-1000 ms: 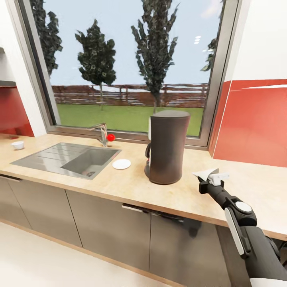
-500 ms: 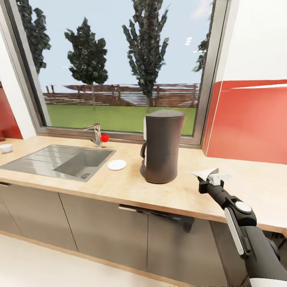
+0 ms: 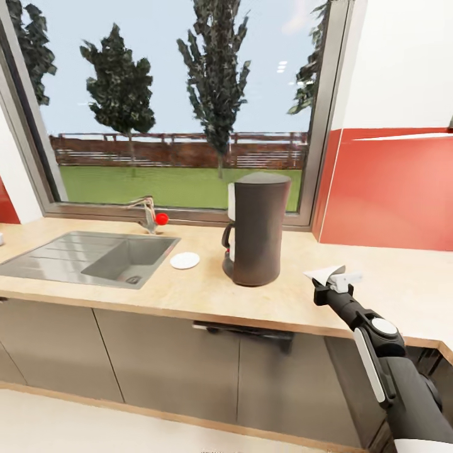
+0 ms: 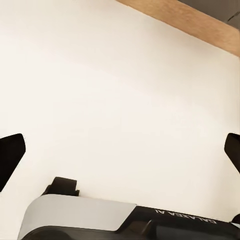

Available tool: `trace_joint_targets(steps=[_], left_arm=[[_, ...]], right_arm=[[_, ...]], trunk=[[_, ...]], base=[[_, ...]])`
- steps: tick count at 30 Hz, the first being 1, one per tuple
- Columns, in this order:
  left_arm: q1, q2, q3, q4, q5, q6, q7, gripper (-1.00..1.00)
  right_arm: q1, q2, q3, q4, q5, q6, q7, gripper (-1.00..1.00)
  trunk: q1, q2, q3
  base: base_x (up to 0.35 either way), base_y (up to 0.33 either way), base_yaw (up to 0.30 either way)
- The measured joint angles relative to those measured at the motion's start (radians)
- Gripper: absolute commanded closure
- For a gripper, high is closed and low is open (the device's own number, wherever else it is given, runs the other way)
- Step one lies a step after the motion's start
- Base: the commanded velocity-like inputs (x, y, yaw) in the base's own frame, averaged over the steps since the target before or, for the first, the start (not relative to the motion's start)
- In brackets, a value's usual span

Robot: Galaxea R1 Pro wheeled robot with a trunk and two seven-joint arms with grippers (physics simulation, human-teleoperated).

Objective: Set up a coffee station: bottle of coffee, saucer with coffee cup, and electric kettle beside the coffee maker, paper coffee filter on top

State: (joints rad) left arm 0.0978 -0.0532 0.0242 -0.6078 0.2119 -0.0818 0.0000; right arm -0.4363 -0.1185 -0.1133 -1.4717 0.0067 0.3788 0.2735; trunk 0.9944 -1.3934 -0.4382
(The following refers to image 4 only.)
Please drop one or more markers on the cabinet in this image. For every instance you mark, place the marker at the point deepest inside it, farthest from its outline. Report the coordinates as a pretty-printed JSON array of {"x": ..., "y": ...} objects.
[{"x": 222, "y": 10}]

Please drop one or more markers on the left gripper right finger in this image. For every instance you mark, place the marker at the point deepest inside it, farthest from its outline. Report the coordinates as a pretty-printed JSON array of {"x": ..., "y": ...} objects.
[{"x": 232, "y": 149}]

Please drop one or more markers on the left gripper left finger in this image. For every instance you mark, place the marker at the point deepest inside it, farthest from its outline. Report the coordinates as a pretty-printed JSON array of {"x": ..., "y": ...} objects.
[{"x": 12, "y": 149}]

